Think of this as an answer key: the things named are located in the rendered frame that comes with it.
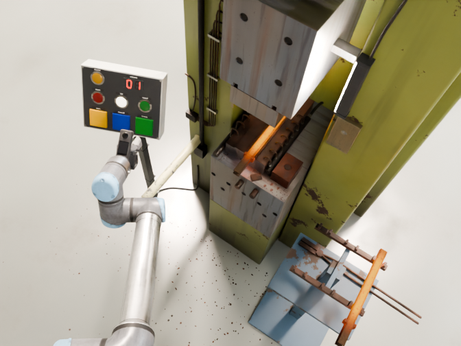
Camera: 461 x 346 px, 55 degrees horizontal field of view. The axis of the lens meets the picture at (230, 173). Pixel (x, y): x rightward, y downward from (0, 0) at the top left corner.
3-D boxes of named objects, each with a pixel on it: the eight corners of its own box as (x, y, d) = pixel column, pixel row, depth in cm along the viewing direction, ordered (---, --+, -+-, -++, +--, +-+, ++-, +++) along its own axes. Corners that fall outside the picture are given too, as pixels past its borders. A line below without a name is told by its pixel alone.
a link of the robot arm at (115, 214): (131, 230, 159) (127, 202, 152) (98, 231, 158) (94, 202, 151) (134, 214, 167) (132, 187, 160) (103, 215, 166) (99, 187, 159)
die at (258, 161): (263, 174, 191) (265, 165, 183) (225, 150, 195) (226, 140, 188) (311, 110, 208) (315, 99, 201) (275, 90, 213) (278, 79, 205)
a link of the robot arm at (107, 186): (91, 202, 151) (87, 178, 146) (104, 182, 162) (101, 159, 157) (117, 205, 151) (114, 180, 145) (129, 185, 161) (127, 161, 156)
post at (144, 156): (154, 200, 282) (129, 93, 187) (149, 196, 283) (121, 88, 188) (158, 195, 284) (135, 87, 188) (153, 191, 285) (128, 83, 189)
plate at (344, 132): (346, 154, 166) (360, 129, 151) (325, 142, 168) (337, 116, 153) (348, 150, 167) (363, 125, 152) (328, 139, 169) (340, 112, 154)
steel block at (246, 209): (269, 238, 224) (283, 202, 185) (209, 198, 233) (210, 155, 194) (323, 161, 247) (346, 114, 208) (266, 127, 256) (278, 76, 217)
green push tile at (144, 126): (152, 136, 189) (152, 120, 186) (135, 133, 190) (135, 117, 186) (153, 134, 191) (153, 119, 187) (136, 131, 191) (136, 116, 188)
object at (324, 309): (348, 340, 185) (349, 340, 184) (267, 287, 194) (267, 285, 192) (377, 281, 198) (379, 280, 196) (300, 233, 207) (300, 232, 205)
